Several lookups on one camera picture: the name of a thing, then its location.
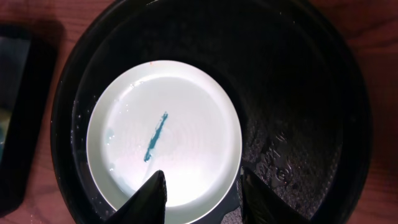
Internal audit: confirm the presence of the black rectangular water tray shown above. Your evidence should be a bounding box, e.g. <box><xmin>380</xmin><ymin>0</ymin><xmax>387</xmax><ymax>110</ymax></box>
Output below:
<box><xmin>1</xmin><ymin>24</ymin><xmax>58</xmax><ymax>217</ymax></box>

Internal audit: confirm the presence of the white plate with blue stain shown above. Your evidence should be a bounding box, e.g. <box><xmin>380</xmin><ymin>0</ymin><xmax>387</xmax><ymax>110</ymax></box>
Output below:
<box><xmin>86</xmin><ymin>60</ymin><xmax>243</xmax><ymax>223</ymax></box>

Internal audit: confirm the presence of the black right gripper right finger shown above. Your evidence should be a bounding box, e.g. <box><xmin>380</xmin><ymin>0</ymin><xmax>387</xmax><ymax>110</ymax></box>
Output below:
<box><xmin>238</xmin><ymin>167</ymin><xmax>310</xmax><ymax>224</ymax></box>

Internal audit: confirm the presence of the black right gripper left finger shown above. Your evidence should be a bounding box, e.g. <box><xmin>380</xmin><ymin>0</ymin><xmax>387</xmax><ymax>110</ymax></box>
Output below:
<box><xmin>105</xmin><ymin>170</ymin><xmax>167</xmax><ymax>224</ymax></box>

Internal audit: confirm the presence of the round black tray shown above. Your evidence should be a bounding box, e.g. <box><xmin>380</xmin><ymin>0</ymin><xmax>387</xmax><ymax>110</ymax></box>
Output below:
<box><xmin>51</xmin><ymin>0</ymin><xmax>372</xmax><ymax>223</ymax></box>

